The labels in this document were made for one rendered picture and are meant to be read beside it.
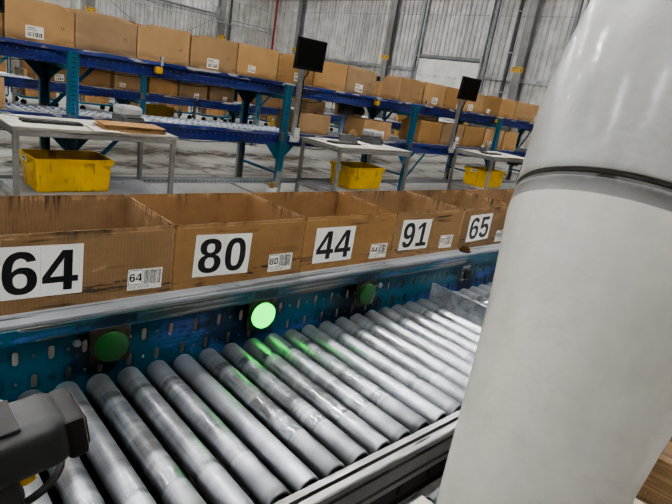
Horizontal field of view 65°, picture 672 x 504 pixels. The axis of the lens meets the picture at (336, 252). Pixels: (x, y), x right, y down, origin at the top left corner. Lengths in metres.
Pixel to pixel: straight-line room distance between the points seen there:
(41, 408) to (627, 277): 0.49
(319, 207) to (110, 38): 4.34
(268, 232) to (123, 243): 0.38
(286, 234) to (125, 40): 4.73
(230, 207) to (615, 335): 1.53
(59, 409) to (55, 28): 5.36
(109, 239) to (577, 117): 1.08
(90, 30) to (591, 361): 5.80
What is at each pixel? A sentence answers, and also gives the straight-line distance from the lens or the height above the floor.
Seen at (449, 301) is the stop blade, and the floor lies 0.77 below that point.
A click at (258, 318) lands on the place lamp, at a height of 0.81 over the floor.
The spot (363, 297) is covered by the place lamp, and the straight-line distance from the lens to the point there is 1.64.
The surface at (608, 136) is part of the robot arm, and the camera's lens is 0.21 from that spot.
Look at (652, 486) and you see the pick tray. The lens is 1.24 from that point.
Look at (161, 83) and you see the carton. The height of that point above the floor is 0.99.
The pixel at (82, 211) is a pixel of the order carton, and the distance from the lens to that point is 1.50.
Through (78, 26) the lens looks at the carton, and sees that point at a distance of 5.87.
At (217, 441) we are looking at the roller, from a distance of 1.08.
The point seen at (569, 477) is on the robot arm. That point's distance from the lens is 0.21.
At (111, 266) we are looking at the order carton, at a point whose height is 0.97.
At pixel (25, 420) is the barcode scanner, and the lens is 0.55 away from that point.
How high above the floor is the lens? 1.40
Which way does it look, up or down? 17 degrees down
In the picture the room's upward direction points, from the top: 9 degrees clockwise
